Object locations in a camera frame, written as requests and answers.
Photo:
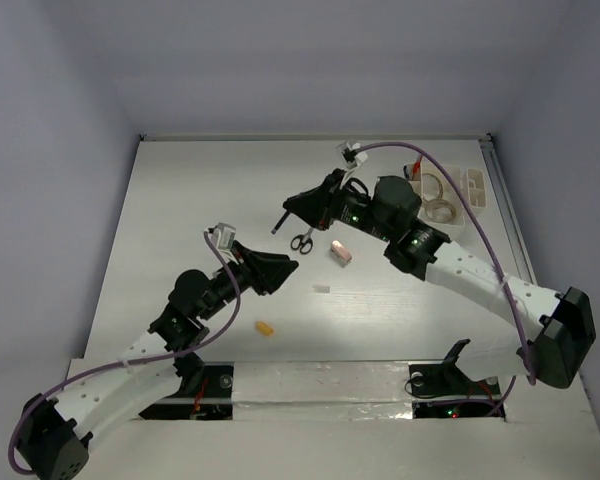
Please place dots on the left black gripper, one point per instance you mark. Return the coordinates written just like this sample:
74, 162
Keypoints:
261, 271

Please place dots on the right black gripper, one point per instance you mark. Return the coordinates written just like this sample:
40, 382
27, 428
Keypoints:
319, 205

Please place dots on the black handled scissors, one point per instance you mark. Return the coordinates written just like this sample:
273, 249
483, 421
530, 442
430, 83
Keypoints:
303, 243

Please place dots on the pink mini stapler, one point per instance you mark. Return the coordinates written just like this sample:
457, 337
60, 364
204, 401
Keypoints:
340, 253

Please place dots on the red gel pen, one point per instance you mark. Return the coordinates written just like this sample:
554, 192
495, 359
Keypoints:
416, 167

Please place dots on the clear tape roll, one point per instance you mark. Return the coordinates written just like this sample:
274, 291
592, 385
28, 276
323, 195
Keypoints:
440, 211

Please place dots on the beige masking tape roll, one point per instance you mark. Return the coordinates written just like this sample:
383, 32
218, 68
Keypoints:
432, 184

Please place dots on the white perforated organizer basket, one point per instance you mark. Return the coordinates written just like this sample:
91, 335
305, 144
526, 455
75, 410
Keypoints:
472, 185

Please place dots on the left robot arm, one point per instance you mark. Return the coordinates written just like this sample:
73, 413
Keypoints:
59, 428

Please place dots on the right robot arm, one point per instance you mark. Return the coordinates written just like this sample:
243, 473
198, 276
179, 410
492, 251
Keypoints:
553, 331

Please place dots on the orange highlighter cap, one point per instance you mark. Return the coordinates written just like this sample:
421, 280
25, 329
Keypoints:
264, 329

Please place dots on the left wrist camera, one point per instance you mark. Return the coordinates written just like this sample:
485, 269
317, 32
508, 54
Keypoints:
222, 236

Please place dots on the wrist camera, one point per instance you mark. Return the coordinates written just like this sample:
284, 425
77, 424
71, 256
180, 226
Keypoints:
352, 155
222, 236

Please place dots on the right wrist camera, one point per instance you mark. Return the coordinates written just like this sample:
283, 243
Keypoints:
352, 155

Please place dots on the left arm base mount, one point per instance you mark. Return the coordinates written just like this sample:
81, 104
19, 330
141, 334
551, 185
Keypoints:
208, 397

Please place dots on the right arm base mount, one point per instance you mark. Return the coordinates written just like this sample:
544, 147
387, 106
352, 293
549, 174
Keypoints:
446, 392

